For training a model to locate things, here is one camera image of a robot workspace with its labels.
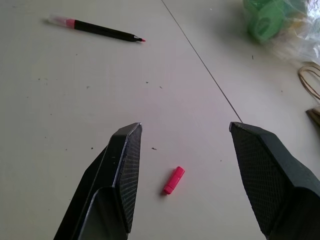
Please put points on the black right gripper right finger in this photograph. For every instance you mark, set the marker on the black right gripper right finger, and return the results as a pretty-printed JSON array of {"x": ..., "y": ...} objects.
[{"x": 275, "y": 180}]

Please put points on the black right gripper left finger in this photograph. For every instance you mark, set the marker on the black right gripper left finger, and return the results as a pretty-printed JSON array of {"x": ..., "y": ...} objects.
[{"x": 107, "y": 185}]

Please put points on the pink pen cap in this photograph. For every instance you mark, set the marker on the pink pen cap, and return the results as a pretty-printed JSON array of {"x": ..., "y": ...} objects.
[{"x": 174, "y": 180}]

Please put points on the black pink marker pen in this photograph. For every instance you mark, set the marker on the black pink marker pen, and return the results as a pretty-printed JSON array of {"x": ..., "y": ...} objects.
[{"x": 97, "y": 28}]

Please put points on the tan rubber bands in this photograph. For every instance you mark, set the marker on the tan rubber bands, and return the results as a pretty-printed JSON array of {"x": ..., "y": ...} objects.
[{"x": 311, "y": 95}]

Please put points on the clear plastic bag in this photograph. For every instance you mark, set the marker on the clear plastic bag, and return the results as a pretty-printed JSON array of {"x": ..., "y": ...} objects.
[{"x": 287, "y": 30}]

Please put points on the green tape roll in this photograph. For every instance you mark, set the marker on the green tape roll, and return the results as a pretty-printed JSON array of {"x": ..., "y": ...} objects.
[{"x": 266, "y": 22}]

